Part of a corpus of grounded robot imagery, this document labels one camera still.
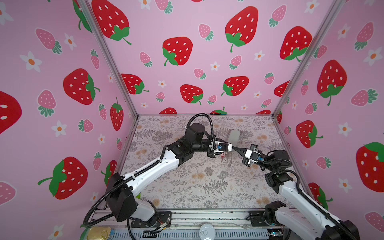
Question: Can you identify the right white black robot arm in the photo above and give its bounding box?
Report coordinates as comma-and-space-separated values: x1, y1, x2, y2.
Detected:
230, 146, 360, 240

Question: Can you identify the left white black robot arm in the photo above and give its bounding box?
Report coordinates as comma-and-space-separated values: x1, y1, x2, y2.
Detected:
106, 123, 232, 222

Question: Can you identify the pale green oblong case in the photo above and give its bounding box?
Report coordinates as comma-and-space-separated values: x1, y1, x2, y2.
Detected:
227, 130, 241, 147

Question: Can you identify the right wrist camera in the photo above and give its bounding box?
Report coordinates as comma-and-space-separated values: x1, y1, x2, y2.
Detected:
244, 143, 262, 164

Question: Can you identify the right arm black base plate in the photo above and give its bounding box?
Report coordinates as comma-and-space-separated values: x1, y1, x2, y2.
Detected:
246, 211, 276, 227

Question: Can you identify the aluminium extrusion rail frame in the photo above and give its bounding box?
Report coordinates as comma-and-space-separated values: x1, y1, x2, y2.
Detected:
88, 208, 334, 240

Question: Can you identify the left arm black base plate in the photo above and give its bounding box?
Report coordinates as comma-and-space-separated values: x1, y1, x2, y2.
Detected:
130, 211, 173, 228

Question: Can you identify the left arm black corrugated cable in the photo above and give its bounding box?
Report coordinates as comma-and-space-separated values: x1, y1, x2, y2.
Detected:
82, 113, 217, 227

